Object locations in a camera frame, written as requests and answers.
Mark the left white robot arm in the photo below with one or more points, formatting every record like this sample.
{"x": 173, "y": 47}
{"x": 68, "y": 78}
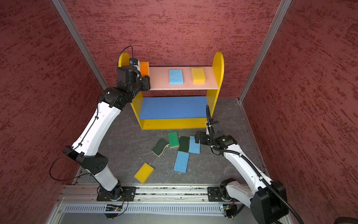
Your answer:
{"x": 110, "y": 104}

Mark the bright green yellow sponge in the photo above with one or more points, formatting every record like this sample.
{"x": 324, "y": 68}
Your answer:
{"x": 173, "y": 140}

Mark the yellow wooden two-tier shelf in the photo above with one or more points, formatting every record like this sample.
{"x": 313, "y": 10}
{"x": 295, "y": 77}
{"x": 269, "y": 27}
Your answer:
{"x": 183, "y": 106}

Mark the right aluminium corner post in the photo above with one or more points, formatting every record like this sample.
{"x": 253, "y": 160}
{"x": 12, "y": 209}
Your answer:
{"x": 278, "y": 18}

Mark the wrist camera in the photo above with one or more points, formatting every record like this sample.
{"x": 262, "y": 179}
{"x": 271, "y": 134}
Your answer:
{"x": 134, "y": 62}
{"x": 210, "y": 127}

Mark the dark green wavy sponge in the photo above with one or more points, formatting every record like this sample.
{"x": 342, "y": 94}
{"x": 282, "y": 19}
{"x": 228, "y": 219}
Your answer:
{"x": 160, "y": 146}
{"x": 184, "y": 144}

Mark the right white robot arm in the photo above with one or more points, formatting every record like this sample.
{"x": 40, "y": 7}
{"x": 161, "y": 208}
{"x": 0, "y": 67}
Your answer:
{"x": 262, "y": 195}

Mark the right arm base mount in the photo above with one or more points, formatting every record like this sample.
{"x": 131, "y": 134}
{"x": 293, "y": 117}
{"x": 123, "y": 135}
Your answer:
{"x": 223, "y": 194}

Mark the orange sponge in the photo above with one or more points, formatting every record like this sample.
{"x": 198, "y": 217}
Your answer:
{"x": 144, "y": 69}

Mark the perforated metal vent strip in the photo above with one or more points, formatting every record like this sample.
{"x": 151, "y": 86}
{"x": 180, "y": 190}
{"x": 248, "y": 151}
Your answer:
{"x": 211, "y": 209}

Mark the aluminium corner post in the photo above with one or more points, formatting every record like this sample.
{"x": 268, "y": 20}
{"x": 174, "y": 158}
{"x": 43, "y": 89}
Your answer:
{"x": 278, "y": 18}
{"x": 65, "y": 15}

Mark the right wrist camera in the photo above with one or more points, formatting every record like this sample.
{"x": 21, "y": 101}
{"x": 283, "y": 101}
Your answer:
{"x": 210, "y": 127}

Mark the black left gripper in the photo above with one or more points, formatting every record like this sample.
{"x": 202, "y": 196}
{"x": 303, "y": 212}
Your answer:
{"x": 147, "y": 83}

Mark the yellow sponge front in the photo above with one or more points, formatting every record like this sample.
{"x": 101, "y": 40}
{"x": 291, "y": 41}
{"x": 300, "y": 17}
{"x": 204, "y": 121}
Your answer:
{"x": 144, "y": 173}

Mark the left aluminium corner post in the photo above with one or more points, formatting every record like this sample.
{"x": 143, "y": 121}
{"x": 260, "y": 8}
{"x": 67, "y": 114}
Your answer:
{"x": 65, "y": 15}

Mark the blue sponge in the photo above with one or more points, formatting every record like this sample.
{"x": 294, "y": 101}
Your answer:
{"x": 194, "y": 147}
{"x": 181, "y": 162}
{"x": 176, "y": 77}

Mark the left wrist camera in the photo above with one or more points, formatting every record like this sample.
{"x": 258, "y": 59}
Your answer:
{"x": 134, "y": 62}

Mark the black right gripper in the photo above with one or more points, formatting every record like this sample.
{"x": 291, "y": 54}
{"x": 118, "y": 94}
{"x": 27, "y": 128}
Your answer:
{"x": 197, "y": 136}

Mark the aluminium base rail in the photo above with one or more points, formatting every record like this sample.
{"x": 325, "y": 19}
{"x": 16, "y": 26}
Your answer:
{"x": 145, "y": 194}

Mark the dark green wavy sponge left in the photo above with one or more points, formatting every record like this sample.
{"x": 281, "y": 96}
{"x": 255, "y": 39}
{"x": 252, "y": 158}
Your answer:
{"x": 160, "y": 146}

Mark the dark green wavy sponge right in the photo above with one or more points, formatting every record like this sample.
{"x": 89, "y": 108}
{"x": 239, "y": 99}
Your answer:
{"x": 184, "y": 144}

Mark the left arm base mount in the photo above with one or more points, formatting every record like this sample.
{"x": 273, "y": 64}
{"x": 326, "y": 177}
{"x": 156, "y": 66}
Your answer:
{"x": 117, "y": 194}

